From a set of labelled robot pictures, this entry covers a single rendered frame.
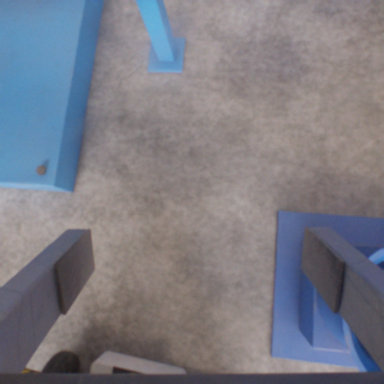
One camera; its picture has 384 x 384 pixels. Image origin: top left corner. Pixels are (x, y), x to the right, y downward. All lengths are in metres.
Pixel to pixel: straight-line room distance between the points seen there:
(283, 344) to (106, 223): 0.68
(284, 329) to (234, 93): 0.78
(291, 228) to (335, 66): 0.58
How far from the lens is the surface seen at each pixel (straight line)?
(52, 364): 1.00
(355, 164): 1.04
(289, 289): 0.95
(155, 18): 0.97
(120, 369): 0.92
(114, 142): 1.06
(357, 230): 1.00
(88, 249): 0.17
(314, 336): 0.84
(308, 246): 0.17
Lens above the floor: 0.93
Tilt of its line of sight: 78 degrees down
